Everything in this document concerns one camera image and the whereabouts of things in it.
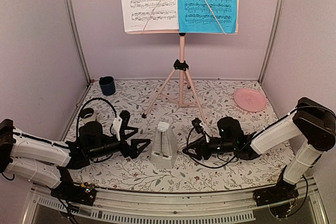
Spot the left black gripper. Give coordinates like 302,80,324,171
89,126,151,159

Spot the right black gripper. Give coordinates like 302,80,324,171
182,135,236,161

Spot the white metronome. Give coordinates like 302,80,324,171
151,122,177,169

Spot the pink music stand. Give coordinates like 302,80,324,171
124,0,240,127

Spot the white sheet music page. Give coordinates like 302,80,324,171
121,0,179,34

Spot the blue sheet music page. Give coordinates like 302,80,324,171
178,0,239,35

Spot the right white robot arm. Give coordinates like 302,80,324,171
182,97,335,201

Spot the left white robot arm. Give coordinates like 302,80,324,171
1,118,151,200

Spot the floral table mat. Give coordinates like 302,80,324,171
70,80,293,193

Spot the white paper cup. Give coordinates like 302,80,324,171
79,108,97,124

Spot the dark blue mug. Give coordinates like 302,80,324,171
99,76,116,96

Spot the pink plate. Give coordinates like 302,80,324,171
234,88,267,112

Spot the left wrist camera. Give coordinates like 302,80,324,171
110,110,130,142

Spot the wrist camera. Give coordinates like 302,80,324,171
110,110,130,142
192,118,211,143

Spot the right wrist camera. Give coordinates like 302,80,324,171
192,118,211,143

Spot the aluminium front rail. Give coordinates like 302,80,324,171
23,172,332,223

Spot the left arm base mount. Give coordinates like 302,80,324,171
50,182,97,206

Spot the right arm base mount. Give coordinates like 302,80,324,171
253,179,299,206

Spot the left aluminium frame post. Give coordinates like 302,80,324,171
64,0,91,84

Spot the aluminium frame post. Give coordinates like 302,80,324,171
258,0,285,85
64,0,91,84

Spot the right aluminium frame post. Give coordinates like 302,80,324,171
258,0,285,85

